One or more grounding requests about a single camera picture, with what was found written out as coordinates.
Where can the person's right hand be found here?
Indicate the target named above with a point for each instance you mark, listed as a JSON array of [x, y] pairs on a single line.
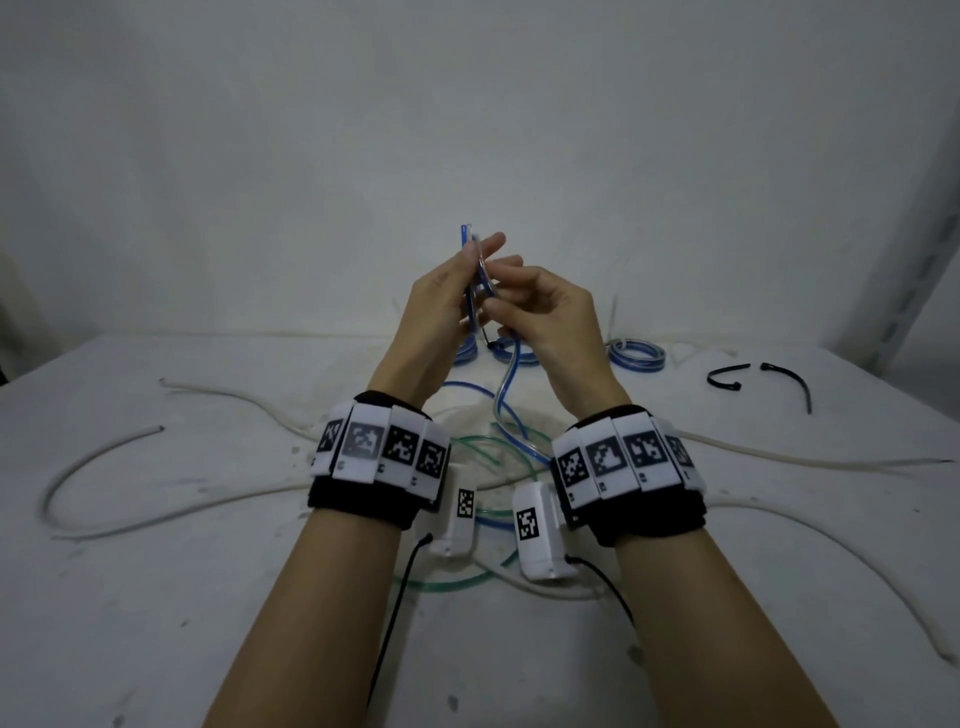
[[562, 337]]

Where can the person's left hand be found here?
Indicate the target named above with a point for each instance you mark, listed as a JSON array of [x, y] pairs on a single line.
[[427, 330]]

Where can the curled black cable tie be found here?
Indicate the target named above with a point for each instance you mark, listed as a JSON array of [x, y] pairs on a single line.
[[710, 379]]

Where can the long black cable tie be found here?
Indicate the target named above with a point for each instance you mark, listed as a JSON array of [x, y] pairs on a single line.
[[795, 375]]

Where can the person's right forearm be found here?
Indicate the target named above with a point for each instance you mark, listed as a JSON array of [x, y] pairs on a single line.
[[712, 637]]

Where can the person's left forearm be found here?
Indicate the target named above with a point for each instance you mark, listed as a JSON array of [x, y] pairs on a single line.
[[315, 630]]

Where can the left black marker wristband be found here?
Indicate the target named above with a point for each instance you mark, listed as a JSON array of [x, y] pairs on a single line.
[[352, 510]]

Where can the black marker wristband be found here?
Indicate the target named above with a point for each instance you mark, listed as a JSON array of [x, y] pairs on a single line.
[[352, 510], [652, 525]]

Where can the right black marker wristband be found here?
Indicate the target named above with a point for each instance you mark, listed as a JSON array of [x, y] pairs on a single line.
[[652, 525]]

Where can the white perforated shelf upright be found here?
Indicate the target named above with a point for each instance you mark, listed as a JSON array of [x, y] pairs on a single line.
[[915, 285]]

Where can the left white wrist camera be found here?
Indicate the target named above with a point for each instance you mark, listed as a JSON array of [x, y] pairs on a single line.
[[450, 540]]

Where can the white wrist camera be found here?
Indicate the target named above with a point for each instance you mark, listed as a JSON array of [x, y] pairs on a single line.
[[450, 540], [544, 566]]

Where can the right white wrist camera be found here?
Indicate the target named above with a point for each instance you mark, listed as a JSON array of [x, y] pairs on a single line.
[[544, 566]]

